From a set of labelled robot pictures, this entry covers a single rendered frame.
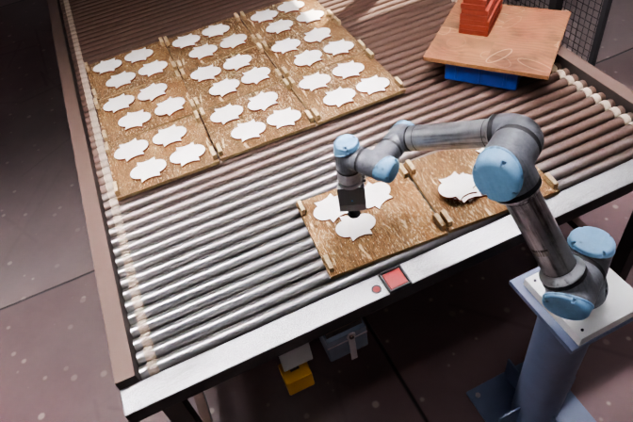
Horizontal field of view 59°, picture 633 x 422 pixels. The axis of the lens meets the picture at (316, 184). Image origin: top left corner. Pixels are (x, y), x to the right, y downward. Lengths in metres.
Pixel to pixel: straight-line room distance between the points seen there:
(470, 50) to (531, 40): 0.26
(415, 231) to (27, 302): 2.27
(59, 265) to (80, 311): 0.39
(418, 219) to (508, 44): 0.95
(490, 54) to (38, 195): 2.90
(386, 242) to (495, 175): 0.61
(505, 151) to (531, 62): 1.12
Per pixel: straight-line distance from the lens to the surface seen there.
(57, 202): 3.89
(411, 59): 2.63
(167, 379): 1.73
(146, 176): 2.26
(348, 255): 1.80
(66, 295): 3.34
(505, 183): 1.31
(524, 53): 2.46
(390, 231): 1.85
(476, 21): 2.53
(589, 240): 1.64
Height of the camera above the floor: 2.37
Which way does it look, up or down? 45 degrees down
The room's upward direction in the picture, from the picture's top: 10 degrees counter-clockwise
